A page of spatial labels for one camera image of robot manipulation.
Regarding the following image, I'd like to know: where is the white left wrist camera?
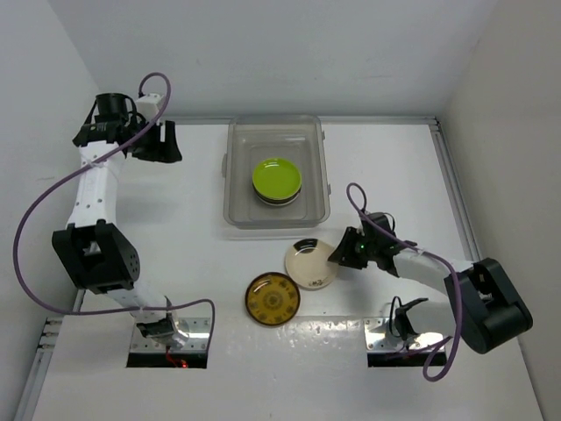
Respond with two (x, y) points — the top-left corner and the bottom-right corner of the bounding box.
(135, 93), (166, 120)

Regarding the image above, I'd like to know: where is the lime green plate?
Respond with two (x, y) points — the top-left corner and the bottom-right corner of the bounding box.
(252, 157), (302, 199)

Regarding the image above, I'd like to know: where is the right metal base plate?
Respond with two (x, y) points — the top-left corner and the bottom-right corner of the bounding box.
(363, 317), (444, 354)

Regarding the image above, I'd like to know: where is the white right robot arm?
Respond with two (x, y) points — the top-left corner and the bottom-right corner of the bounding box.
(328, 212), (534, 354)

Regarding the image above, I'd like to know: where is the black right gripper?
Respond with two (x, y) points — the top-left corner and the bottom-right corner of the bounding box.
(330, 228), (377, 270)

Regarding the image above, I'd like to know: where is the cream plate with green patch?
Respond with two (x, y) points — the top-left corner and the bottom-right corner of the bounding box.
(284, 238), (338, 290)

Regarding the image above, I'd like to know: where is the metal base plate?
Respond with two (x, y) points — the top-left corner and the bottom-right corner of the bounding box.
(363, 317), (444, 354)
(130, 316), (210, 353)

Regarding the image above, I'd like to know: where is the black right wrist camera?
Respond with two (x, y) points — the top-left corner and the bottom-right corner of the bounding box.
(366, 212), (395, 236)

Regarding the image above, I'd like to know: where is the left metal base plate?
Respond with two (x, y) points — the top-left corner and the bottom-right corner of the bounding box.
(130, 316), (210, 353)

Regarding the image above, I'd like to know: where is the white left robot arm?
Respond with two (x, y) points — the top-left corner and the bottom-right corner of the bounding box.
(52, 93), (188, 350)

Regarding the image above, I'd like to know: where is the clear plastic bin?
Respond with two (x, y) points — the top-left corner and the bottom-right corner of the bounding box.
(223, 115), (330, 230)

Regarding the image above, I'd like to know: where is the yellow brown patterned plate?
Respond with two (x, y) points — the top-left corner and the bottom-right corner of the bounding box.
(244, 272), (302, 327)

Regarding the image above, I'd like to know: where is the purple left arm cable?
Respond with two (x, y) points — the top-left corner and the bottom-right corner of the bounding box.
(12, 72), (216, 343)

